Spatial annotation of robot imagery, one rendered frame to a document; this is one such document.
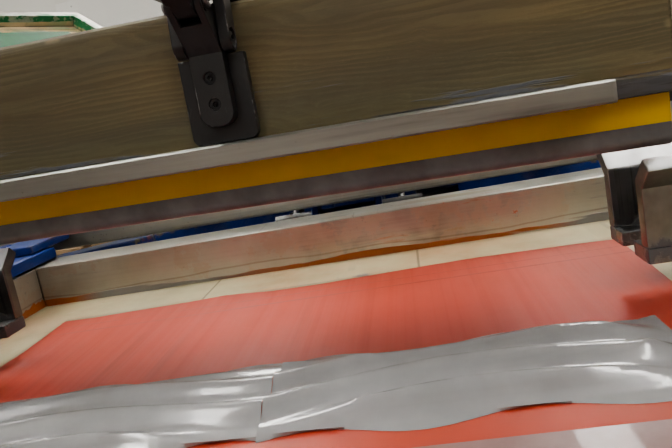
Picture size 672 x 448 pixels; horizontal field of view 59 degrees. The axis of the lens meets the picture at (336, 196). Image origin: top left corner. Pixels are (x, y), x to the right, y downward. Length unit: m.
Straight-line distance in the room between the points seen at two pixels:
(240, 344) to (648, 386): 0.21
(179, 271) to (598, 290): 0.33
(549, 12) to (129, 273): 0.39
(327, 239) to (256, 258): 0.06
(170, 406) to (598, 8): 0.26
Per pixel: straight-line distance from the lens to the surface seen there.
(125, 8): 4.93
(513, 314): 0.34
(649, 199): 0.32
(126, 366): 0.38
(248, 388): 0.29
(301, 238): 0.49
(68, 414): 0.32
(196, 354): 0.37
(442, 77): 0.28
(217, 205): 0.31
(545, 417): 0.25
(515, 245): 0.46
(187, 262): 0.52
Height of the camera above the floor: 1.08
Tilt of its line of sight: 9 degrees down
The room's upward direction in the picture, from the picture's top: 11 degrees counter-clockwise
